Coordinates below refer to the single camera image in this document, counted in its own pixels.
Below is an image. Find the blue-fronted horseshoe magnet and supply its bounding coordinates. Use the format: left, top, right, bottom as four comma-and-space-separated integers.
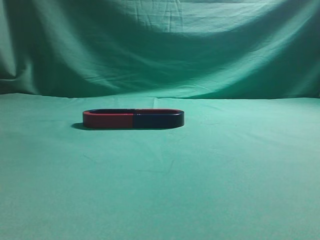
132, 109, 185, 129

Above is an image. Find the left red-fronted horseshoe magnet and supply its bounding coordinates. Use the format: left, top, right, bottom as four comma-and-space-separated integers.
82, 108, 136, 129

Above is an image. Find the green cloth backdrop and cover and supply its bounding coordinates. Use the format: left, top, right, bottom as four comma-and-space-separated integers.
0, 0, 320, 240

